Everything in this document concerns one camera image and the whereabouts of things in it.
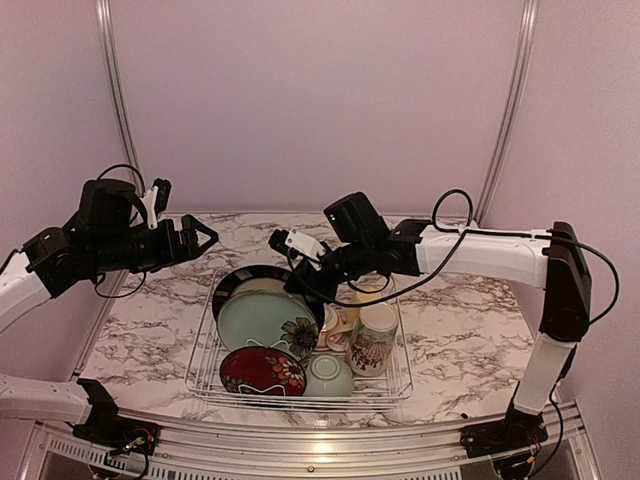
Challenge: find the pale green ceramic bowl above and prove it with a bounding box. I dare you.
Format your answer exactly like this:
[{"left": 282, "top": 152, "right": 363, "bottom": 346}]
[{"left": 304, "top": 354, "right": 354, "bottom": 398}]

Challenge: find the tall shell patterned mug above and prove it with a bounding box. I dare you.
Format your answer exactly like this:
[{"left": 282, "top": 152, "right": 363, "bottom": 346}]
[{"left": 346, "top": 303, "right": 399, "bottom": 377}]

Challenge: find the white wire dish rack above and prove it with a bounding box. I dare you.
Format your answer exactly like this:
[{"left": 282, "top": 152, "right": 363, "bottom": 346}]
[{"left": 184, "top": 269, "right": 413, "bottom": 412}]

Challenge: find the aluminium frame post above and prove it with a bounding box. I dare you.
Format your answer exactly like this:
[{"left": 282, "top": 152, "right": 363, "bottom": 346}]
[
  {"left": 95, "top": 0, "right": 145, "bottom": 193},
  {"left": 475, "top": 0, "right": 540, "bottom": 224}
]

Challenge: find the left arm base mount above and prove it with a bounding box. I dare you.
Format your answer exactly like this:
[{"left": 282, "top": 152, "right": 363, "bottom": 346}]
[{"left": 70, "top": 379, "right": 159, "bottom": 456}]

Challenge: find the white red patterned teacup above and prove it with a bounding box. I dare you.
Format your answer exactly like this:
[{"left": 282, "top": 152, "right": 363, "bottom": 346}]
[{"left": 316, "top": 305, "right": 355, "bottom": 353}]

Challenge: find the yellow ceramic cup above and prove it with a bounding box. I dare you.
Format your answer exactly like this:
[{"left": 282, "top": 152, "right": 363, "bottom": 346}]
[{"left": 344, "top": 286, "right": 384, "bottom": 324}]

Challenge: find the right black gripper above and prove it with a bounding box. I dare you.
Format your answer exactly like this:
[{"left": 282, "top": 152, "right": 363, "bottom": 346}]
[{"left": 283, "top": 237, "right": 375, "bottom": 305}]

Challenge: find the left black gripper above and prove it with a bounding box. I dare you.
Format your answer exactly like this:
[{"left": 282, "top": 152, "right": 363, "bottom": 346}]
[{"left": 90, "top": 213, "right": 218, "bottom": 274}]

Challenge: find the black rimmed large plate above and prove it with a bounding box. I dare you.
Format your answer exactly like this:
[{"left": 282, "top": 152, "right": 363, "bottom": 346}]
[{"left": 212, "top": 265, "right": 324, "bottom": 328}]

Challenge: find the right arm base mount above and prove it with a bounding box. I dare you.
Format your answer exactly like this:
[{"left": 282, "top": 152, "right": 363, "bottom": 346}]
[{"left": 460, "top": 401, "right": 549, "bottom": 458}]

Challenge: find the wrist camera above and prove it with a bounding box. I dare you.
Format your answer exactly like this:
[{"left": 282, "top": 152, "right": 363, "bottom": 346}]
[
  {"left": 268, "top": 229, "right": 327, "bottom": 260},
  {"left": 140, "top": 178, "right": 172, "bottom": 230}
]

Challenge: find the right aluminium frame post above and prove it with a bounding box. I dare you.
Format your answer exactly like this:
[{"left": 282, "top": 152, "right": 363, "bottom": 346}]
[{"left": 475, "top": 0, "right": 540, "bottom": 224}]

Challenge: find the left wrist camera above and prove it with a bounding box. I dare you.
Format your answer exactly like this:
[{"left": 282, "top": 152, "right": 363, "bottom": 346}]
[{"left": 140, "top": 178, "right": 172, "bottom": 230}]

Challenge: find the left aluminium frame post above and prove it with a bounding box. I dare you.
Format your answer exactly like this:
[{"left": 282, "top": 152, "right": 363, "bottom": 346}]
[{"left": 95, "top": 0, "right": 145, "bottom": 193}]

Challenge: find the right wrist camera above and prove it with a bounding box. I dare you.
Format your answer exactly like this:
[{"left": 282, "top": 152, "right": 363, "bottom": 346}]
[{"left": 268, "top": 229, "right": 327, "bottom": 260}]

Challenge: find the red floral small plate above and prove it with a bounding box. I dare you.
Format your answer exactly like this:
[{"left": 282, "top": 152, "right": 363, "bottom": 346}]
[{"left": 219, "top": 347, "right": 307, "bottom": 397}]

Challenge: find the light blue floral plate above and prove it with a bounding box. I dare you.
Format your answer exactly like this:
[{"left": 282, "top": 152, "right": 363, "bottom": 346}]
[{"left": 217, "top": 292, "right": 321, "bottom": 360}]

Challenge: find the aluminium front table rail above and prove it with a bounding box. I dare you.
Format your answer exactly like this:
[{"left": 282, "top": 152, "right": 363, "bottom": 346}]
[{"left": 18, "top": 403, "right": 601, "bottom": 479}]

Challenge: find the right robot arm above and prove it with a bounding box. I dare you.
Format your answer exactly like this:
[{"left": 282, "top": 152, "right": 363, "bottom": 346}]
[{"left": 269, "top": 192, "right": 602, "bottom": 448}]

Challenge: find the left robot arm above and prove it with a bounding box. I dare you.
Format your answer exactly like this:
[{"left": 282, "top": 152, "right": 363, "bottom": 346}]
[{"left": 1, "top": 172, "right": 219, "bottom": 445}]

